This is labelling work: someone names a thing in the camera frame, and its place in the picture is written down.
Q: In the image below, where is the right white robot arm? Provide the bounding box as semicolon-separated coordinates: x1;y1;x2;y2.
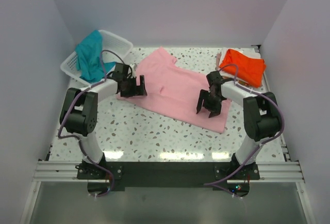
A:
196;71;284;179

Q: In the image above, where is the folded patterned orange garment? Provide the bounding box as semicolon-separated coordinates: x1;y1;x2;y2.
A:
237;80;251;87

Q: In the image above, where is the folded orange t-shirt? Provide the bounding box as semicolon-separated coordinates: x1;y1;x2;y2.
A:
219;49;267;88

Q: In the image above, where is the teal t-shirt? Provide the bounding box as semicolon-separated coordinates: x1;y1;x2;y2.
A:
75;30;116;84

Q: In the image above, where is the white plastic basket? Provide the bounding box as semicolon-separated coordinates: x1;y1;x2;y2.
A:
60;30;133;86

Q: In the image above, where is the pink t-shirt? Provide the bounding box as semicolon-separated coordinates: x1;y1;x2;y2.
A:
117;47;230;133

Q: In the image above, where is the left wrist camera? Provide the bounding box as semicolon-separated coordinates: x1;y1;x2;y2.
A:
129;63;137;77

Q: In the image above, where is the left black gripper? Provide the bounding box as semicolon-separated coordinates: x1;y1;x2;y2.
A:
121;75;146;98

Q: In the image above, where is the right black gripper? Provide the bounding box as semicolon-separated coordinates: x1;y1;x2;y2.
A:
196;89;222;118

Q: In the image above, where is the folded white t-shirt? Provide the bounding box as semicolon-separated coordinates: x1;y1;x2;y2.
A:
218;47;261;80

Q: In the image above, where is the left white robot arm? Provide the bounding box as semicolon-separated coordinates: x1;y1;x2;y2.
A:
58;62;147;179

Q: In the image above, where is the aluminium frame rail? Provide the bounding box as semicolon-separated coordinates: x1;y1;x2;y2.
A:
32;161;80;182

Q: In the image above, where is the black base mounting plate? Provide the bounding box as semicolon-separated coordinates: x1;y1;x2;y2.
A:
77;161;261;194

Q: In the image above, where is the folded light pink garment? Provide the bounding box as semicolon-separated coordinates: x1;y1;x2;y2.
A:
215;52;222;70

